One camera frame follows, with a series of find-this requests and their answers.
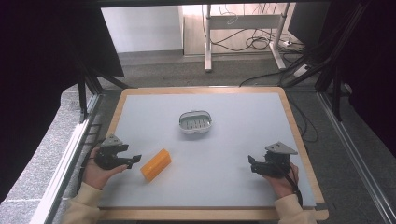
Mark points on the black metal stand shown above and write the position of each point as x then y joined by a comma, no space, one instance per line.
330,62
90,84

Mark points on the white desk frame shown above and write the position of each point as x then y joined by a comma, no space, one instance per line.
246,28

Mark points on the silver metal soap dish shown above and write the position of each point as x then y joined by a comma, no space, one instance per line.
195,122

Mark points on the black curtain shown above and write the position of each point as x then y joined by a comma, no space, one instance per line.
53,71
367,62

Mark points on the person's left hand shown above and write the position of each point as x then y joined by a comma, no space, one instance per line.
99,174

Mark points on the orange soap bar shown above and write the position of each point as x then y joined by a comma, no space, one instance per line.
156,165

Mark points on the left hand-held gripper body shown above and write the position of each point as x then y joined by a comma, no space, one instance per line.
109,154

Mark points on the person's right hand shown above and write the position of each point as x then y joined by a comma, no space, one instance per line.
284,183

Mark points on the white power strip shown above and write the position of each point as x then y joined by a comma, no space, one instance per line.
300,70

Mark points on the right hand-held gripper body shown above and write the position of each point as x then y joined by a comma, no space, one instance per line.
274,161

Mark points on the aluminium rail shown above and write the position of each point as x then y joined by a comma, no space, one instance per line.
355,155
59,174

